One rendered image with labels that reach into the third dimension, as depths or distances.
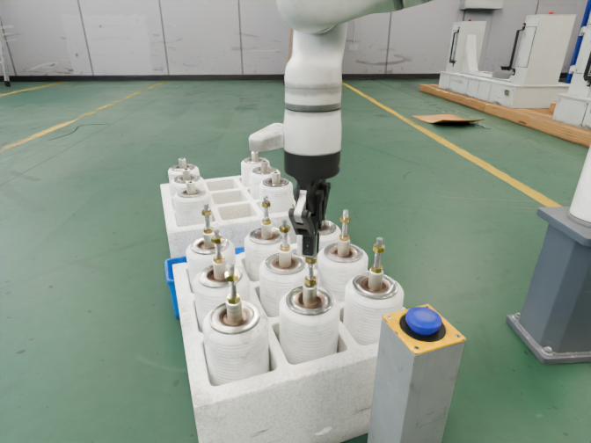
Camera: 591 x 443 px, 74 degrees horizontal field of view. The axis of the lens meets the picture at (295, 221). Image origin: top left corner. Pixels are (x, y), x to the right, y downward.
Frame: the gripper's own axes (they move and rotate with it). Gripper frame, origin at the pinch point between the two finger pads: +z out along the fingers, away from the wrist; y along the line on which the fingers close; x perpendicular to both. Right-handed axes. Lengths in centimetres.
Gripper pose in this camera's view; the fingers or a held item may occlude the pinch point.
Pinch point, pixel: (310, 243)
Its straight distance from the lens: 57.3
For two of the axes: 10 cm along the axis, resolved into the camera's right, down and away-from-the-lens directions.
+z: 0.0, 9.1, 4.2
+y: 3.2, -4.0, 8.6
